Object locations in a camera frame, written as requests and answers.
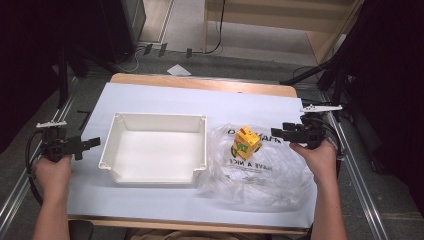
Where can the white paper sheet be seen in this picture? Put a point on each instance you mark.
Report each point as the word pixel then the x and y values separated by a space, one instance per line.
pixel 179 70

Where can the clear plastic bag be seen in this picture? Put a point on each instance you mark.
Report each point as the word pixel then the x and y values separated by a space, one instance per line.
pixel 266 180

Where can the black tape strip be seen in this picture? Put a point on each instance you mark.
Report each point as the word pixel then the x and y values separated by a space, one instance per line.
pixel 189 53
pixel 162 49
pixel 148 49

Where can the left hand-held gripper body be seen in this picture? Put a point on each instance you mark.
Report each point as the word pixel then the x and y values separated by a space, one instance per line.
pixel 58 146

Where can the wooden table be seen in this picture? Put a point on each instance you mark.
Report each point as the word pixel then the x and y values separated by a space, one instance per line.
pixel 200 83

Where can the metal floor rail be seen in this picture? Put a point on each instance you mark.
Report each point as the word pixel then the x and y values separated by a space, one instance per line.
pixel 13 200
pixel 356 180

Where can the white table sheet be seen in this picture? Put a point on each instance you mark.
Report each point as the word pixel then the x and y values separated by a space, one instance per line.
pixel 150 100

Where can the yellow printed box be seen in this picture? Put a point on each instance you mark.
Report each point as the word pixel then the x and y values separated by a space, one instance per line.
pixel 246 143

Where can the dark cabinet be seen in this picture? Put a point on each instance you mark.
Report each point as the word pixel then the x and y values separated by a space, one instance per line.
pixel 126 26

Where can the white plastic bin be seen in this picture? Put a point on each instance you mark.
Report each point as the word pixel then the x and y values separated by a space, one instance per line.
pixel 153 150

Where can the dark chair seat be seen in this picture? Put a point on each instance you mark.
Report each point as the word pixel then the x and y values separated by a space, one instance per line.
pixel 81 230

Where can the black tripod stand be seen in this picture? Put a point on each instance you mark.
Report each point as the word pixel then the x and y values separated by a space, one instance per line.
pixel 320 71
pixel 62 80

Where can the person's right hand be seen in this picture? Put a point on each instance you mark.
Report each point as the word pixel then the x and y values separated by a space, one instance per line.
pixel 318 160

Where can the light wooden shelf unit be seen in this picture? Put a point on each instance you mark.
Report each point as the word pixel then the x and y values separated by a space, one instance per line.
pixel 266 16

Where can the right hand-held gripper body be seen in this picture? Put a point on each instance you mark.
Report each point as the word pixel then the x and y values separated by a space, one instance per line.
pixel 311 131

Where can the person's left hand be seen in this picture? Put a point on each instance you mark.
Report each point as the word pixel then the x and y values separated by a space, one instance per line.
pixel 53 176

